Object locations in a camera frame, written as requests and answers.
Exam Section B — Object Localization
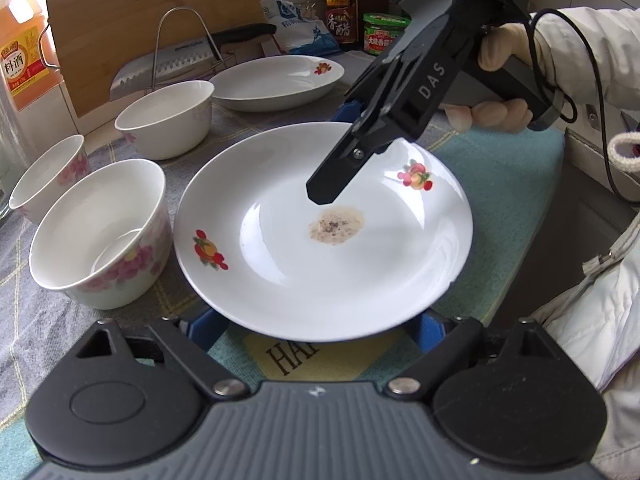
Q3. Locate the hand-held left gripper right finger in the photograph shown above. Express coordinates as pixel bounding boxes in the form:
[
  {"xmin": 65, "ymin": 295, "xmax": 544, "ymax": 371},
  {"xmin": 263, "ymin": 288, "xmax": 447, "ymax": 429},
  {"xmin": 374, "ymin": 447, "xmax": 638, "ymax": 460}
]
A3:
[{"xmin": 389, "ymin": 310, "xmax": 562, "ymax": 402}]

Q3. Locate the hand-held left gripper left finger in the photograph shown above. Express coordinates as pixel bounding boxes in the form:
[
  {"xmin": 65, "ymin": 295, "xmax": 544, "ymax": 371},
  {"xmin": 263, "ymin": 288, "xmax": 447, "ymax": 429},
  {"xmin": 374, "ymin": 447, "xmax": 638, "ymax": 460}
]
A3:
[{"xmin": 74, "ymin": 309, "xmax": 252, "ymax": 402}]

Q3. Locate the large white fruit-print plate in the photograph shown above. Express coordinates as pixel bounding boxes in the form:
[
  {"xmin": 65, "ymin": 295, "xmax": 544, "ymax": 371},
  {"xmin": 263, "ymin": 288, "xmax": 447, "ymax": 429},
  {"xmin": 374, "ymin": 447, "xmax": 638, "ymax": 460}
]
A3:
[{"xmin": 172, "ymin": 121, "xmax": 474, "ymax": 344}]

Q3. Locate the plain white bowl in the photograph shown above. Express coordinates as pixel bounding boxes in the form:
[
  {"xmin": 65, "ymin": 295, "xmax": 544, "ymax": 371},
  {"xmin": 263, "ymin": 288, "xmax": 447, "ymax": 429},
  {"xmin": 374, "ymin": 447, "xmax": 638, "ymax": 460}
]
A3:
[{"xmin": 114, "ymin": 80, "xmax": 215, "ymax": 161}]

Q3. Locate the person's right forearm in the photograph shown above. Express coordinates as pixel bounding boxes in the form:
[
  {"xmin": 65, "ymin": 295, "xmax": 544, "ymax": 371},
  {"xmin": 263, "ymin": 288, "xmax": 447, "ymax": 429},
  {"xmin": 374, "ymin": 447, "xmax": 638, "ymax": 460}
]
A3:
[{"xmin": 529, "ymin": 7, "xmax": 640, "ymax": 113}]

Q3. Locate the person's right hand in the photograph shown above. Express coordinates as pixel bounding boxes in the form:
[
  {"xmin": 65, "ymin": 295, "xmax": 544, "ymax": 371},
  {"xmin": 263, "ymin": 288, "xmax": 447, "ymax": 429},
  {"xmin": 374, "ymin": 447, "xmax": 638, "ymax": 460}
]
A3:
[{"xmin": 444, "ymin": 23, "xmax": 551, "ymax": 134}]

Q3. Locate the green-lid sauce jar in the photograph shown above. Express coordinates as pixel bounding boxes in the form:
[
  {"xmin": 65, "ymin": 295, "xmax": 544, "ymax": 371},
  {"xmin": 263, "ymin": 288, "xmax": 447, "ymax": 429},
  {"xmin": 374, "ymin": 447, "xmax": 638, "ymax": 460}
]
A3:
[{"xmin": 362, "ymin": 12, "xmax": 412, "ymax": 57}]

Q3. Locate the small white fruit-print plate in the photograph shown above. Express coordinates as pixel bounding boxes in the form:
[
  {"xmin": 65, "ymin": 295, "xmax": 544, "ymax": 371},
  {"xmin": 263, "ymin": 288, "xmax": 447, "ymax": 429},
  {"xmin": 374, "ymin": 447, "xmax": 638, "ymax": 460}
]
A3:
[{"xmin": 209, "ymin": 55, "xmax": 346, "ymax": 112}]

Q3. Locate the dark vinegar bottle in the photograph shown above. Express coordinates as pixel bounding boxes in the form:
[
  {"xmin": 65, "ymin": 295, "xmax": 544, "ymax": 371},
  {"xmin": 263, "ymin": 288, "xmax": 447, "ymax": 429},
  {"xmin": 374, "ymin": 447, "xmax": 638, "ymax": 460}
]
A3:
[{"xmin": 324, "ymin": 0, "xmax": 360, "ymax": 52}]

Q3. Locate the white and blue bag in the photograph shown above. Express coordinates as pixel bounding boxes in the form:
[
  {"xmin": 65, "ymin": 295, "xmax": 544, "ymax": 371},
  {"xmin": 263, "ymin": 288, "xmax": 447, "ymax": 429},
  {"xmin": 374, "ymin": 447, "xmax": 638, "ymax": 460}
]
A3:
[{"xmin": 259, "ymin": 0, "xmax": 343, "ymax": 57}]

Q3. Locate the large pink floral bowl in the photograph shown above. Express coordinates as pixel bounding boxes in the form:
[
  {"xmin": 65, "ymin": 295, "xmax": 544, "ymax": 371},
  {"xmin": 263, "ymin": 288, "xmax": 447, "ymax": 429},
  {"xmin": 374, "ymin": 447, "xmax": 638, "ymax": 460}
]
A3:
[{"xmin": 28, "ymin": 158, "xmax": 174, "ymax": 310}]

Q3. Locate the teal lettered mat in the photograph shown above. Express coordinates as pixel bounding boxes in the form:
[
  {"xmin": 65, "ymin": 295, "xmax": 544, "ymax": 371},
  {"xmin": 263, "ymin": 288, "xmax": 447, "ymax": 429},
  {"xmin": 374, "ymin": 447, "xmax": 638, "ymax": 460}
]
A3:
[{"xmin": 207, "ymin": 110, "xmax": 567, "ymax": 382}]

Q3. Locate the grey checked dish mat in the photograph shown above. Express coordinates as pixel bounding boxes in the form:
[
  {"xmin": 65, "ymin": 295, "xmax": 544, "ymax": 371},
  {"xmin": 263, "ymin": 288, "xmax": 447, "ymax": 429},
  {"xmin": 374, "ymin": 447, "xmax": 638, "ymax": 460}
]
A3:
[{"xmin": 0, "ymin": 87, "xmax": 453, "ymax": 413}]

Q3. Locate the person's white jacket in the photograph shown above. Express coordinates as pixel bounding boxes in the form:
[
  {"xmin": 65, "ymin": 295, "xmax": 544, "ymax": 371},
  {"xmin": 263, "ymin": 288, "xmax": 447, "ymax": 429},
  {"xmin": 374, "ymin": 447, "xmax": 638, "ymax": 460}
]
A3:
[{"xmin": 527, "ymin": 219, "xmax": 640, "ymax": 480}]

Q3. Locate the small pink floral bowl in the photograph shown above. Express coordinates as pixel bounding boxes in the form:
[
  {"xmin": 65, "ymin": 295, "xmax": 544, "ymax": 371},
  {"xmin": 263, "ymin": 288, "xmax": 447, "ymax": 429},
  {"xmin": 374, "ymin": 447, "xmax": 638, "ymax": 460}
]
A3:
[{"xmin": 8, "ymin": 134, "xmax": 91, "ymax": 224}]

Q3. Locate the white knitted cloth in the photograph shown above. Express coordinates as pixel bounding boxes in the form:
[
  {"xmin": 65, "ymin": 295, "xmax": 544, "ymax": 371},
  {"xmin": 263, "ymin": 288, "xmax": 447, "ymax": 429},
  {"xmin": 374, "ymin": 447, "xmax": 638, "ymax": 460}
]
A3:
[{"xmin": 607, "ymin": 131, "xmax": 640, "ymax": 173}]

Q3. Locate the wooden cutting board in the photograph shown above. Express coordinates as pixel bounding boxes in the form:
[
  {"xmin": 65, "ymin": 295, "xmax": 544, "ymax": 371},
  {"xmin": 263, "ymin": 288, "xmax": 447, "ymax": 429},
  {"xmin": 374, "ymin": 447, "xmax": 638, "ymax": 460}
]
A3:
[{"xmin": 43, "ymin": 0, "xmax": 274, "ymax": 137}]

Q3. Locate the orange cooking wine jug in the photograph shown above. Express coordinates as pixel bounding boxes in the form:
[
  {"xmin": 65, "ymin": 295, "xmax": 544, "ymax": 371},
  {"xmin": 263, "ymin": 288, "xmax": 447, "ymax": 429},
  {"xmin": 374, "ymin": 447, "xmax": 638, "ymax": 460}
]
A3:
[{"xmin": 0, "ymin": 0, "xmax": 61, "ymax": 111}]

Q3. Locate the black cable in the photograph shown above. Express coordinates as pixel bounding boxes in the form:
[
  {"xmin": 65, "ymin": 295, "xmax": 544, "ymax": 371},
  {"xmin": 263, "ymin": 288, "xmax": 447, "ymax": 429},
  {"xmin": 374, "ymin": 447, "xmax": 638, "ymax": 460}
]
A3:
[{"xmin": 528, "ymin": 7, "xmax": 640, "ymax": 207}]

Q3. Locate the black-handled kitchen knife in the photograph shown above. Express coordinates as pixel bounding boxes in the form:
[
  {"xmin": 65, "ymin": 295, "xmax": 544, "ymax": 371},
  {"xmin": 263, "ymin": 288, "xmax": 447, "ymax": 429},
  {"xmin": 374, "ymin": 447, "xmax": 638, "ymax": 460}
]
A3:
[{"xmin": 109, "ymin": 22, "xmax": 278, "ymax": 102}]

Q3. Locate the metal wire rack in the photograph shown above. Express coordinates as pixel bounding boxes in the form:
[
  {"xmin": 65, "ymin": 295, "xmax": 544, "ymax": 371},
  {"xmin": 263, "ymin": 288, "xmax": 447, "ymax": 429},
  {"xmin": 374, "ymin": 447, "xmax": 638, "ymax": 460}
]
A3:
[{"xmin": 144, "ymin": 7, "xmax": 237, "ymax": 94}]

